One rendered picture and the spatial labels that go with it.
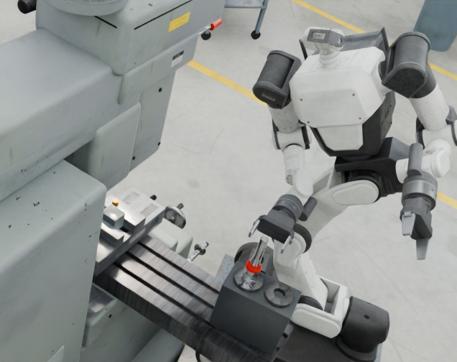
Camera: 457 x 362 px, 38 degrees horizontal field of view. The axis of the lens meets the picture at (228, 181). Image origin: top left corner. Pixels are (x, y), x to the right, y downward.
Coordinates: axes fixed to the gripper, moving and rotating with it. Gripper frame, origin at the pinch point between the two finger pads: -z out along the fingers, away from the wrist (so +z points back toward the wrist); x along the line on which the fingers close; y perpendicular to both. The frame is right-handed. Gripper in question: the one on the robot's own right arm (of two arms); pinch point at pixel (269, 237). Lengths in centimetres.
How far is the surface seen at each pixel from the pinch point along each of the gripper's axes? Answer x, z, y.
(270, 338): 13.5, -15.3, 22.4
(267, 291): 6.8, -11.0, 9.3
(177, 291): -19.9, -11.2, 29.0
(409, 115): 21, 329, 123
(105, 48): -44, -32, -58
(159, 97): -41, -6, -34
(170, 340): -27, 23, 102
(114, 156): -41, -27, -26
